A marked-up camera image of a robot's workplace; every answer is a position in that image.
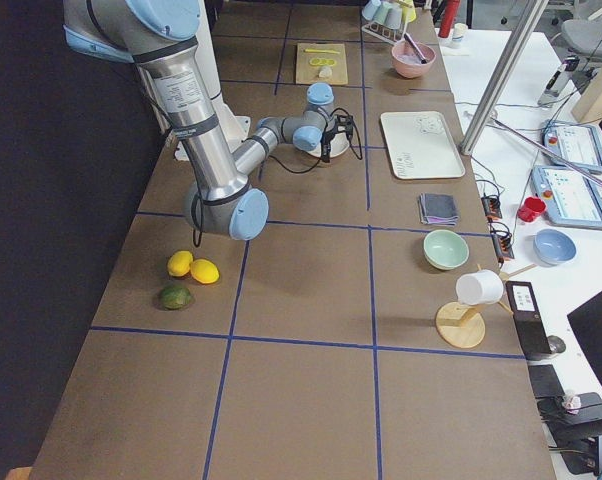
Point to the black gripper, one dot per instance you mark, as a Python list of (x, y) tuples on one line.
[(327, 141)]

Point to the beige round plate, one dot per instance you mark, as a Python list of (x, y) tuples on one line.
[(339, 145)]

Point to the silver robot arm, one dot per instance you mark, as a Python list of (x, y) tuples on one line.
[(170, 42)]

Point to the white bear tray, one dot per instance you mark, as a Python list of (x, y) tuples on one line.
[(420, 146)]

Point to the bamboo cutting board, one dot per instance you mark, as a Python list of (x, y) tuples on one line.
[(306, 74)]

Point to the yellow plastic knife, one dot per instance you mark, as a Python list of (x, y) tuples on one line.
[(324, 51)]

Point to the pink bowl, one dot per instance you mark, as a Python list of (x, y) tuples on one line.
[(406, 61)]

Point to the folded grey cloth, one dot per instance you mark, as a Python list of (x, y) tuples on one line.
[(437, 209)]

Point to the red bottle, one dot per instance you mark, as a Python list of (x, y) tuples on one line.
[(449, 14)]

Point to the mint green bowl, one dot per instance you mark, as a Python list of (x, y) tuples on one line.
[(445, 250)]

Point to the black power strip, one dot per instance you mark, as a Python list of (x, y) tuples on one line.
[(501, 234)]

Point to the yellow lemon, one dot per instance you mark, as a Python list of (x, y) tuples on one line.
[(179, 263), (204, 271)]

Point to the red cup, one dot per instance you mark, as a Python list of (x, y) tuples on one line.
[(531, 209)]

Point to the white mug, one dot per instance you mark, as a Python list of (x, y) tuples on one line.
[(483, 287)]

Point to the wooden mug stand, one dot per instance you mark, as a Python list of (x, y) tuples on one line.
[(463, 326)]

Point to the far teach pendant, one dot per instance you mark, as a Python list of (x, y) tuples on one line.
[(579, 144)]

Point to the teach pendant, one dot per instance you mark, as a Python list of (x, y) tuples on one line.
[(579, 144), (571, 199)]

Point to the near teach pendant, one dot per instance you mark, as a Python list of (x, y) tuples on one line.
[(571, 199)]

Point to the blue bowl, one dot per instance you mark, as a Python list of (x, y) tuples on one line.
[(554, 247)]

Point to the black device with label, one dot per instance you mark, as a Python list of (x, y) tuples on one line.
[(527, 319)]

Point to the wire dish rack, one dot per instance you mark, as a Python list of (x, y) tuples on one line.
[(387, 20)]

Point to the aluminium frame post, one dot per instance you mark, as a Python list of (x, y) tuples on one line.
[(514, 47)]

